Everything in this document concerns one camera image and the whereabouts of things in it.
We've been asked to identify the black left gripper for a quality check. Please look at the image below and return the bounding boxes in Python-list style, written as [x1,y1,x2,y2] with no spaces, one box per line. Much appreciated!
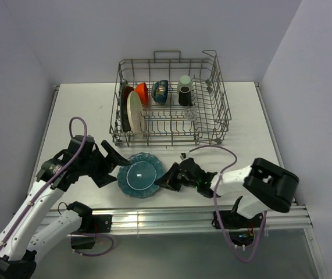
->
[78,140,130,187]

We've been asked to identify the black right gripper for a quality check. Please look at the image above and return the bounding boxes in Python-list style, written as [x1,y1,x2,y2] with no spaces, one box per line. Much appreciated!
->
[155,162,198,191]

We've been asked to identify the teal scalloped plate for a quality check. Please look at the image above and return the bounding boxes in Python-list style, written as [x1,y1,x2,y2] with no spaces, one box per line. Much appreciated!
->
[117,152,165,199]

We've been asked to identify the black floral square plate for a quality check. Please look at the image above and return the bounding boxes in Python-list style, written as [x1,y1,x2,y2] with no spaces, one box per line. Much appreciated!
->
[120,85,134,133]

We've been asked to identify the green cream round plate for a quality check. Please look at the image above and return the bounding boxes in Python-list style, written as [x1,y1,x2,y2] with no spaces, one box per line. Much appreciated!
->
[127,91,145,139]

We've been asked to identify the clear drinking glass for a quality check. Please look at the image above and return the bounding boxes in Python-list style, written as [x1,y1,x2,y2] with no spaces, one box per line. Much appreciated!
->
[184,106,198,121]

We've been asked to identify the orange bowl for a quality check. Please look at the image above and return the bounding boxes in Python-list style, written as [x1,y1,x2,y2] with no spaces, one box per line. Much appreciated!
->
[135,83,149,106]

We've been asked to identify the blue patterned bowl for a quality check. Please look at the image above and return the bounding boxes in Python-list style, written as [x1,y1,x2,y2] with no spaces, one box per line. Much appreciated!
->
[151,80,169,105]

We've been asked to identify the black mug brown inside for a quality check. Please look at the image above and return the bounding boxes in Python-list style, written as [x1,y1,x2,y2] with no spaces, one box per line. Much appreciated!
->
[179,85,192,106]

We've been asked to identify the light green plastic cup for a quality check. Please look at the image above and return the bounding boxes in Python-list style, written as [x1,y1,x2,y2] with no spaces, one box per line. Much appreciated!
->
[177,75,192,94]

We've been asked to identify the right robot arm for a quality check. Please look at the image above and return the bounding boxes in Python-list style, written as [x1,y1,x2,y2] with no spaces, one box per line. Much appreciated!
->
[155,158,299,227]

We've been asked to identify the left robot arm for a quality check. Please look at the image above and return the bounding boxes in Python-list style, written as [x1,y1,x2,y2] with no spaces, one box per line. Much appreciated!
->
[0,135,130,278]

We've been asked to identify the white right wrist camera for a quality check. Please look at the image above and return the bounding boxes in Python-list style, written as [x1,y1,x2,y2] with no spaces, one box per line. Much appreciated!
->
[180,152,190,160]

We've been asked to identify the grey wire dish rack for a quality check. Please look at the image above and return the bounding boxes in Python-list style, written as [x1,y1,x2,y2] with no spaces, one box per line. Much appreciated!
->
[109,50,231,147]

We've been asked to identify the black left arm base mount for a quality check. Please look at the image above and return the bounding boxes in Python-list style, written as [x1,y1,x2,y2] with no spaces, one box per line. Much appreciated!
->
[70,214,114,257]

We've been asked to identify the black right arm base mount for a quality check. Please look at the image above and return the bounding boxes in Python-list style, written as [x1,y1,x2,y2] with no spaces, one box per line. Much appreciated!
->
[219,210,263,247]

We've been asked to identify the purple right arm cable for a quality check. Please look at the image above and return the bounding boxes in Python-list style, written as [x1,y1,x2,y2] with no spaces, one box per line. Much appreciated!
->
[188,145,268,264]

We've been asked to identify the aluminium table edge rail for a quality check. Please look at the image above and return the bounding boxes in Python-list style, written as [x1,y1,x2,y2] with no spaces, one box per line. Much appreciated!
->
[37,185,313,238]

